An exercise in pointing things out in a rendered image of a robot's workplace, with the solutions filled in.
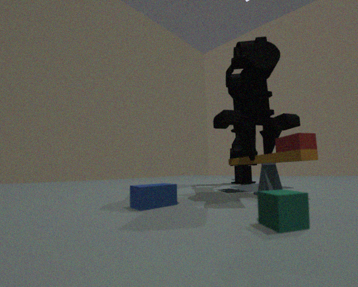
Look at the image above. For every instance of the yellow bar with red block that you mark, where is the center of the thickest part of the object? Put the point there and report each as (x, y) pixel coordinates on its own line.
(291, 148)

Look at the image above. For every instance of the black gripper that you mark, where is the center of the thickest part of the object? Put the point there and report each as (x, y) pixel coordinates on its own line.
(256, 112)

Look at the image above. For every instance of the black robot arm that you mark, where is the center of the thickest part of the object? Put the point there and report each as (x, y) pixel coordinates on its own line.
(257, 58)

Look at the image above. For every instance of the green cube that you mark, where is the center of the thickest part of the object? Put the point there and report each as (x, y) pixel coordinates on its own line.
(283, 210)

